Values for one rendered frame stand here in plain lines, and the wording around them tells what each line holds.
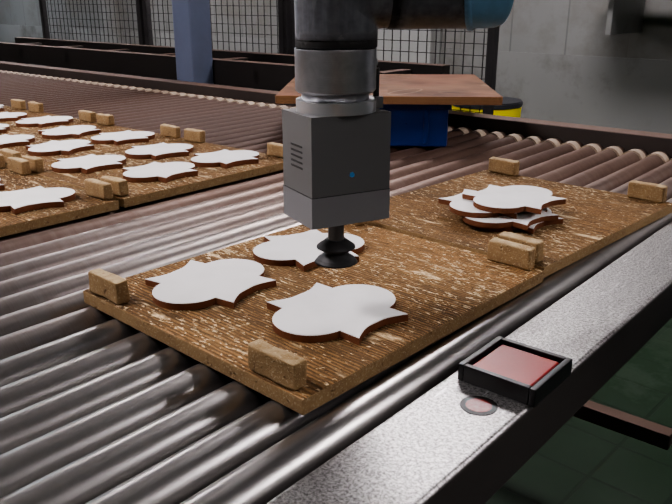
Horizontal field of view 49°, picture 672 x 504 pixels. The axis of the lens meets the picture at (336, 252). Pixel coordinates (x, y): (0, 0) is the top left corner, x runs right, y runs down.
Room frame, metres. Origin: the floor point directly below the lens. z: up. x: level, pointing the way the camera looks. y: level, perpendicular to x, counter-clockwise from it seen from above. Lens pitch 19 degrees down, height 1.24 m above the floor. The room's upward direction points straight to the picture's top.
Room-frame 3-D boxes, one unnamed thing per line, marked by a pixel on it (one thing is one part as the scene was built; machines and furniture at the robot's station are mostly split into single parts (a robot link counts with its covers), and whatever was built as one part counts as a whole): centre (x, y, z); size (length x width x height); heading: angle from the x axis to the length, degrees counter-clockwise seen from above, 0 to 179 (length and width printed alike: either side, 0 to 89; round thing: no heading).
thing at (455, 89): (1.89, -0.13, 1.03); 0.50 x 0.50 x 0.02; 87
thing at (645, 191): (1.15, -0.50, 0.95); 0.06 x 0.02 x 0.03; 46
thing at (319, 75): (0.69, 0.00, 1.18); 0.08 x 0.08 x 0.05
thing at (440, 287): (0.79, 0.02, 0.93); 0.41 x 0.35 x 0.02; 137
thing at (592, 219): (1.11, -0.27, 0.93); 0.41 x 0.35 x 0.02; 136
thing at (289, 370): (0.56, 0.05, 0.95); 0.06 x 0.02 x 0.03; 47
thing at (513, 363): (0.60, -0.16, 0.92); 0.06 x 0.06 x 0.01; 50
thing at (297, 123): (0.70, 0.00, 1.10); 0.10 x 0.09 x 0.16; 28
